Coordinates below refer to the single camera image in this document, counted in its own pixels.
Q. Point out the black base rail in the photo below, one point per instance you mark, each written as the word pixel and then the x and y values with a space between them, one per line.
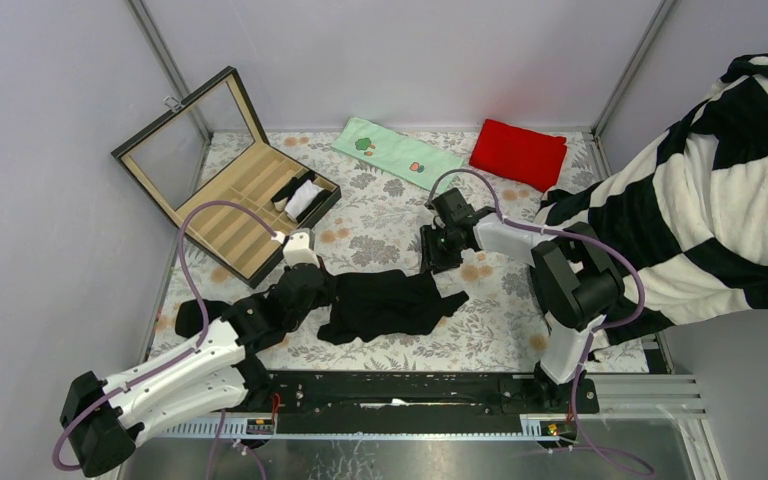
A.
pixel 335 402

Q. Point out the black rolled sock in box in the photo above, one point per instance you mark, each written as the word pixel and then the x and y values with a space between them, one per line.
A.
pixel 285 193

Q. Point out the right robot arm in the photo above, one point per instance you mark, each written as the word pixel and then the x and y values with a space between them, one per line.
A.
pixel 575 279

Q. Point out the black white checkered blanket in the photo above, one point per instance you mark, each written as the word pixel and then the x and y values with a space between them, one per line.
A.
pixel 689 213

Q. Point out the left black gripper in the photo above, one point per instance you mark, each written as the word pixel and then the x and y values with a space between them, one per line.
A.
pixel 326 298

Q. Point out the black garment at mat edge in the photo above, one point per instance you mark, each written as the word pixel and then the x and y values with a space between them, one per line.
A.
pixel 189 319

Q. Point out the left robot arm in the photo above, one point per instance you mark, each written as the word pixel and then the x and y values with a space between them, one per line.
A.
pixel 104 420

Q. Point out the light green printed cloth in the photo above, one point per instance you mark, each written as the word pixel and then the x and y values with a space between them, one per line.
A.
pixel 409 159

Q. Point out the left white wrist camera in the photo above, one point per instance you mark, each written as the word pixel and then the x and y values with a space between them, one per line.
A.
pixel 297 247

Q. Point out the red folded cloth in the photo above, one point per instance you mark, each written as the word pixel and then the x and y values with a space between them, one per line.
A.
pixel 519 154

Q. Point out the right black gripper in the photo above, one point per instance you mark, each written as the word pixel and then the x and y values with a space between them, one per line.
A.
pixel 431 260

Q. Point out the black wooden compartment box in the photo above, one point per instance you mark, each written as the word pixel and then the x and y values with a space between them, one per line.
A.
pixel 211 151

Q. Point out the black underwear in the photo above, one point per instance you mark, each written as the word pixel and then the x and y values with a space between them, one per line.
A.
pixel 365 306

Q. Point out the white rolled cloth in box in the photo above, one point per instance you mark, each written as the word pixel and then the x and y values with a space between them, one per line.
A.
pixel 301 199

